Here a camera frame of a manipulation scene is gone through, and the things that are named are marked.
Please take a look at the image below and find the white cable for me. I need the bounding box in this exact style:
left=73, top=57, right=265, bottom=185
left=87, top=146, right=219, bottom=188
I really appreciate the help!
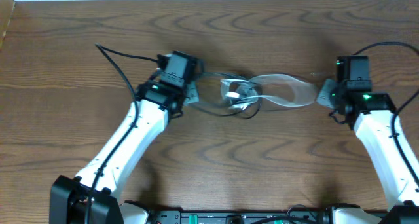
left=219, top=73, right=319, bottom=112

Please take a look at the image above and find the cardboard box edge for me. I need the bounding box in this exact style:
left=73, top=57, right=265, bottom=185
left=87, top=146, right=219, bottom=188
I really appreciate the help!
left=0, top=0, right=16, bottom=47

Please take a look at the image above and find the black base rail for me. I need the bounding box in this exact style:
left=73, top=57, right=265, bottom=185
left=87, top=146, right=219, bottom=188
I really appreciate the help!
left=145, top=205, right=319, bottom=224

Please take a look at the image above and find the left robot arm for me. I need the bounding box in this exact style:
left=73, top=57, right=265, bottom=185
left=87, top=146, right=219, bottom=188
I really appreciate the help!
left=48, top=57, right=197, bottom=223

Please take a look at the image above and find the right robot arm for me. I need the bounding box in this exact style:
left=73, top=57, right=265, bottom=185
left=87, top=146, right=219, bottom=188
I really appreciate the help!
left=316, top=79, right=418, bottom=224

